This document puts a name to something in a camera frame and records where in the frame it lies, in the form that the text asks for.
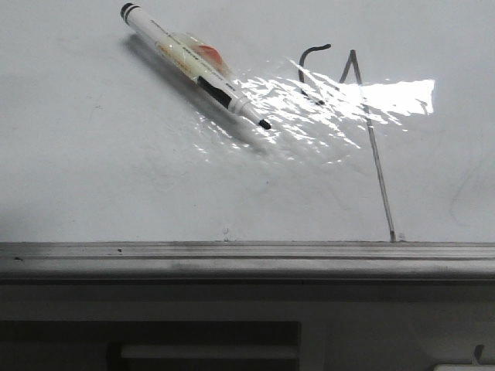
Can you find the white black whiteboard marker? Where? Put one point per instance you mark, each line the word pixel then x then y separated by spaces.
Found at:
pixel 201 63

